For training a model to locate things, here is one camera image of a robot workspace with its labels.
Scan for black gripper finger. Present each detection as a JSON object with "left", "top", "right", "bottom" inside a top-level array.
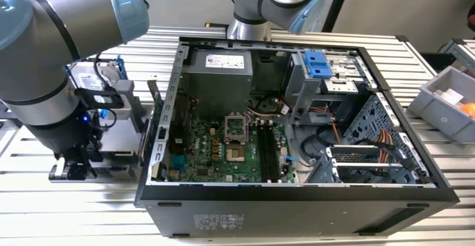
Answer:
[
  {"left": 55, "top": 156, "right": 88, "bottom": 180},
  {"left": 87, "top": 145, "right": 103, "bottom": 179}
]

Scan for grey parts rack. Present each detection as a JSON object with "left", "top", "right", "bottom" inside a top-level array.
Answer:
[{"left": 50, "top": 79, "right": 156, "bottom": 183}]

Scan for hard disk in blue carrier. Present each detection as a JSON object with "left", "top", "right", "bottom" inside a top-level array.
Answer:
[{"left": 66, "top": 54, "right": 130, "bottom": 91}]

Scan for green motherboard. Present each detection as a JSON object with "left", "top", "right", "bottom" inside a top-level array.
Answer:
[{"left": 164, "top": 119, "right": 298, "bottom": 184}]

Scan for CPU socket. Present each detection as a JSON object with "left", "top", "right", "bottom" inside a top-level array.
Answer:
[{"left": 226, "top": 142, "right": 248, "bottom": 163}]

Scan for metal socket cover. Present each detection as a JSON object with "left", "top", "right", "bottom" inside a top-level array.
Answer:
[{"left": 224, "top": 112, "right": 250, "bottom": 144}]

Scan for grey power supply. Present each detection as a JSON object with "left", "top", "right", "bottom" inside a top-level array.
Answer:
[{"left": 182, "top": 48, "right": 255, "bottom": 119}]

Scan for black round fan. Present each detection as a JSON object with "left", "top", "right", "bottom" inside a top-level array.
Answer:
[{"left": 255, "top": 97, "right": 286, "bottom": 116}]

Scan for black PC case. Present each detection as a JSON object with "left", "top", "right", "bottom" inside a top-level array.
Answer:
[{"left": 134, "top": 36, "right": 461, "bottom": 237}]

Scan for grey metal drive cage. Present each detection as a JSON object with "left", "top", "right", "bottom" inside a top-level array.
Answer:
[{"left": 286, "top": 50, "right": 373, "bottom": 124}]

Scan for blue drive latch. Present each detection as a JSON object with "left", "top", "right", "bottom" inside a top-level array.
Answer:
[{"left": 303, "top": 50, "right": 331, "bottom": 78}]

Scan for metal disk bay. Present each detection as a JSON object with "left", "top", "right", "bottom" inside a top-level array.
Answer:
[{"left": 306, "top": 144, "right": 409, "bottom": 184}]

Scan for grey plastic bin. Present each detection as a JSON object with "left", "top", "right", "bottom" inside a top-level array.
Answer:
[{"left": 407, "top": 65, "right": 475, "bottom": 146}]

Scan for white block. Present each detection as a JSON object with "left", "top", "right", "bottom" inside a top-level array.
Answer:
[{"left": 434, "top": 88, "right": 465, "bottom": 105}]

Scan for orange ball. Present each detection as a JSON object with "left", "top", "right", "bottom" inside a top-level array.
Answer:
[{"left": 458, "top": 102, "right": 475, "bottom": 119}]

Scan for grey crate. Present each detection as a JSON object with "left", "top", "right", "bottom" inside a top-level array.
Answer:
[{"left": 443, "top": 38, "right": 475, "bottom": 77}]

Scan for dark red object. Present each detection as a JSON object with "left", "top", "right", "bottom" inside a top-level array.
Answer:
[{"left": 466, "top": 6, "right": 475, "bottom": 32}]

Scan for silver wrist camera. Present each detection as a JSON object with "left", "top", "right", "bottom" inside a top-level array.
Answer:
[{"left": 74, "top": 87, "right": 126, "bottom": 110}]

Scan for black camera cable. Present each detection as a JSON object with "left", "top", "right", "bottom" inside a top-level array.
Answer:
[{"left": 92, "top": 51, "right": 115, "bottom": 90}]

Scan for orange yellow wire bundle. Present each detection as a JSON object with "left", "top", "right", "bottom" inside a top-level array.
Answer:
[{"left": 374, "top": 130, "right": 394, "bottom": 171}]

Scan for black post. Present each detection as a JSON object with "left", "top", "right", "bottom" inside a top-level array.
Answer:
[{"left": 320, "top": 0, "right": 357, "bottom": 33}]

